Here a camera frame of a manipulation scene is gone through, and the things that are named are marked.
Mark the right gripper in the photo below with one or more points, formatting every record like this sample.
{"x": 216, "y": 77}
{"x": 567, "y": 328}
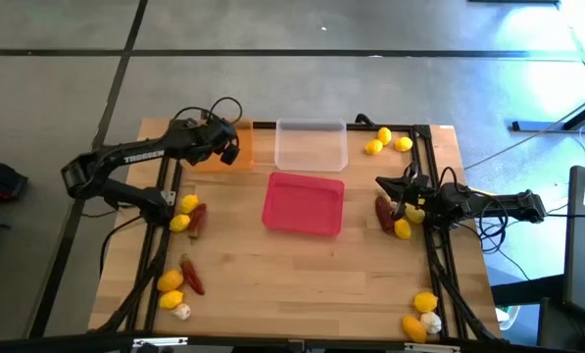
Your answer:
{"x": 424, "y": 193}

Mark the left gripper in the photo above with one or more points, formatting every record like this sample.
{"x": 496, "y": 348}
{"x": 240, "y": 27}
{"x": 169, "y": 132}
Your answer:
{"x": 201, "y": 139}

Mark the red chili pepper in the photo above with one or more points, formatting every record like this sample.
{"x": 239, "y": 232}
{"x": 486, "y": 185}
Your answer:
{"x": 384, "y": 216}
{"x": 192, "y": 277}
{"x": 198, "y": 220}

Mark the pink translucent plastic bin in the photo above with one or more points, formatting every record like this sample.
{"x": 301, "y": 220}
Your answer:
{"x": 302, "y": 206}

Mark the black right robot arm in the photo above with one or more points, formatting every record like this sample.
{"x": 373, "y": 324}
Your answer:
{"x": 507, "y": 203}

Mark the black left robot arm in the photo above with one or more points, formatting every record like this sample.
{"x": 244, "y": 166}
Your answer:
{"x": 111, "y": 162}

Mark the clear plastic bin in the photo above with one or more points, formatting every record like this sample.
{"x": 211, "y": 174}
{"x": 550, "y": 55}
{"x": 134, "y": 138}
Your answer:
{"x": 311, "y": 147}

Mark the black desk leg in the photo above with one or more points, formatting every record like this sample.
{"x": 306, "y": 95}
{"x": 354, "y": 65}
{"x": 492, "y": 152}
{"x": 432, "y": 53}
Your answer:
{"x": 542, "y": 126}

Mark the white and green cup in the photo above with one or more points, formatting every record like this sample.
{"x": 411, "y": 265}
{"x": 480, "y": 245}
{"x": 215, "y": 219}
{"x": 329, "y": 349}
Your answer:
{"x": 510, "y": 316}

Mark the black stand crossbar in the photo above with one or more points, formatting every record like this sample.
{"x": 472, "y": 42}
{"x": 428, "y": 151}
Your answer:
{"x": 223, "y": 344}

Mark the red and black bag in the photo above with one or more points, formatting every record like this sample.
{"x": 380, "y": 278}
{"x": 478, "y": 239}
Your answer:
{"x": 0, "y": 179}

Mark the black aluminium frame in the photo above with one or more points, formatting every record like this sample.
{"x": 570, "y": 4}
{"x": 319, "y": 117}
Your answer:
{"x": 265, "y": 125}

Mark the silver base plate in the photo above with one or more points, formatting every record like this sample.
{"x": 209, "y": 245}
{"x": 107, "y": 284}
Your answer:
{"x": 169, "y": 197}

